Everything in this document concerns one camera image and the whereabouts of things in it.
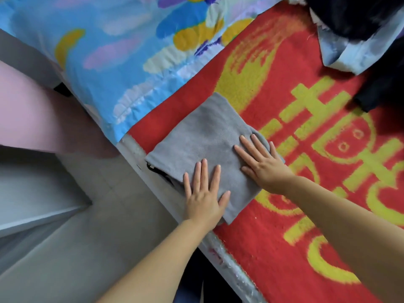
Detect person's blue trousers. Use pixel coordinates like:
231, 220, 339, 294
172, 248, 244, 303

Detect person's left hand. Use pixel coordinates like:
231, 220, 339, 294
182, 158, 232, 235

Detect pile of mixed clothes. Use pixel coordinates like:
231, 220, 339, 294
287, 0, 404, 114

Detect red and yellow blanket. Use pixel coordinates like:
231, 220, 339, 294
117, 0, 404, 303

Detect person's right hand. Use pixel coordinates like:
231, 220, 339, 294
233, 133, 296, 196

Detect person's left forearm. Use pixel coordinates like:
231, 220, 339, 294
98, 221, 218, 303

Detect blue patterned pillow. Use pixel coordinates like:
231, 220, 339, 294
0, 0, 290, 146

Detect pink fabric item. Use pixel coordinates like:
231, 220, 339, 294
0, 60, 120, 159

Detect person's right forearm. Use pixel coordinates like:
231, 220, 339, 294
278, 176, 404, 303

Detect grey garment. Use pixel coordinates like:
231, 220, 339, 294
144, 91, 286, 226

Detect grey wardrobe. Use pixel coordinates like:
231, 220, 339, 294
0, 145, 93, 276

